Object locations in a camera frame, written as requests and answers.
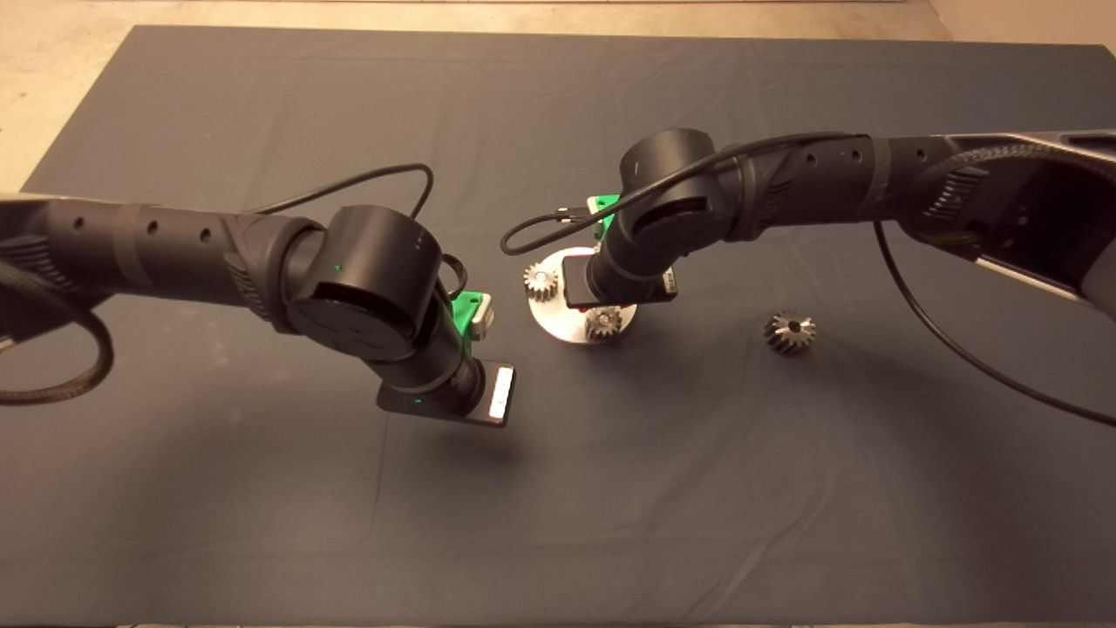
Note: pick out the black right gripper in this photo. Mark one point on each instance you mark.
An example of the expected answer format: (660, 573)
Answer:
(575, 290)

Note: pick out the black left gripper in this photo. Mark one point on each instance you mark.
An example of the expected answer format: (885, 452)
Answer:
(475, 401)

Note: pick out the small steel gear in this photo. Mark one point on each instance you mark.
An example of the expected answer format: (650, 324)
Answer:
(604, 324)
(540, 283)

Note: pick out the larger steel gear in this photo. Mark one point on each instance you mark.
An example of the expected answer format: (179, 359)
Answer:
(791, 332)

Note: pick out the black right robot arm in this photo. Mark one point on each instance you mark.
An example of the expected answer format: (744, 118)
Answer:
(828, 183)

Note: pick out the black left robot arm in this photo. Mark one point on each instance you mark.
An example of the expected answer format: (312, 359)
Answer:
(261, 262)

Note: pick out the round metal plate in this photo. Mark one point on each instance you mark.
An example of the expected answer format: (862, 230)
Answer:
(558, 318)

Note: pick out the dark grey table cloth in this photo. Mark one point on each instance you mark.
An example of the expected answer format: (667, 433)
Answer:
(610, 488)

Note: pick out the black braided left arm sleeve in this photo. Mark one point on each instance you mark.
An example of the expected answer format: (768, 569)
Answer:
(105, 349)

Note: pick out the black braided arm sleeve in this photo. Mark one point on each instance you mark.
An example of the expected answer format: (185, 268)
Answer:
(1003, 155)
(105, 349)

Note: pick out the black braided right arm sleeve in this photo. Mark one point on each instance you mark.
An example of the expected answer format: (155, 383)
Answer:
(1003, 155)

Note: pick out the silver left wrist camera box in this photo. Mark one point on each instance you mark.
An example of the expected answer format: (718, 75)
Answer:
(484, 316)

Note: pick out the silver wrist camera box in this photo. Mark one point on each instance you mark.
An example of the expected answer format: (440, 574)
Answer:
(594, 205)
(484, 316)

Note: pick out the green left camera mount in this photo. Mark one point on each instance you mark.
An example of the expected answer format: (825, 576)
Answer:
(462, 314)

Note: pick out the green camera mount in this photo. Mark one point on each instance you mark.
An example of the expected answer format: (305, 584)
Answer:
(462, 314)
(608, 214)

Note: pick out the green right camera mount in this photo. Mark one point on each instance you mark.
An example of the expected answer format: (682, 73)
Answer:
(608, 214)

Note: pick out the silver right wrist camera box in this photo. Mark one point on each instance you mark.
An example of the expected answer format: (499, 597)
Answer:
(594, 205)

